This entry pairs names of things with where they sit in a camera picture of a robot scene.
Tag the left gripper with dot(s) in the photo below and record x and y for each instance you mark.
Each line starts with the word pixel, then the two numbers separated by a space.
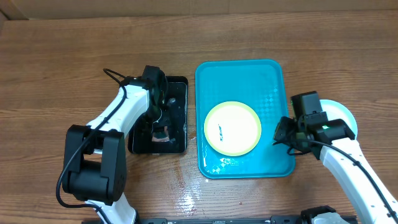
pixel 167 120

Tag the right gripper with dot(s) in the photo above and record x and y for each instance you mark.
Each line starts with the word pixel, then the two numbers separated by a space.
pixel 282 137

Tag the brown cleaning sponge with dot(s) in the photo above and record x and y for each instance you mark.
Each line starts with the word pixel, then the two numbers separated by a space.
pixel 161 136

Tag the light blue plate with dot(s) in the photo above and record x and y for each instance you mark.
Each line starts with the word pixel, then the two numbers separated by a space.
pixel 335 110

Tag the yellow plate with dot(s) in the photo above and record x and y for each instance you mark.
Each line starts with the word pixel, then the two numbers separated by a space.
pixel 232 128

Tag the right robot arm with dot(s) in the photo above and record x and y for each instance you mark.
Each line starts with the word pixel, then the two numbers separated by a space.
pixel 334 144

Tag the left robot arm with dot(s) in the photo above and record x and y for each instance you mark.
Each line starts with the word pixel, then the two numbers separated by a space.
pixel 94 167

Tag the black wash tray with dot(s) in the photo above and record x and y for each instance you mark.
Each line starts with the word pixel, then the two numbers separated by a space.
pixel 140 141

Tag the teal plastic tray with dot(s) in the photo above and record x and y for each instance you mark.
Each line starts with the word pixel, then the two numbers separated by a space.
pixel 258 84

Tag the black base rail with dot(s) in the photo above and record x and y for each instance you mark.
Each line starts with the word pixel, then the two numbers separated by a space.
pixel 289 219

